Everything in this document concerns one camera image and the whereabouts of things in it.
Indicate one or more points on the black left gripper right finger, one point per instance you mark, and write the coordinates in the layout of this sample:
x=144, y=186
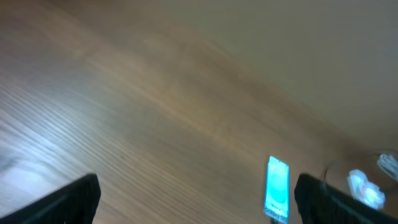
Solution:
x=320, y=203

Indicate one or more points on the blue Galaxy smartphone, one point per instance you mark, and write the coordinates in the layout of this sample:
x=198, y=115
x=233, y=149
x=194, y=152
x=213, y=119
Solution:
x=276, y=200

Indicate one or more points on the white power strip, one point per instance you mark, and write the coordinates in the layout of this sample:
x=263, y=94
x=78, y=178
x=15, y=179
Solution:
x=365, y=191

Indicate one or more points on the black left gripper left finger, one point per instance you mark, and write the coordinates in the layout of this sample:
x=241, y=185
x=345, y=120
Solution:
x=75, y=203

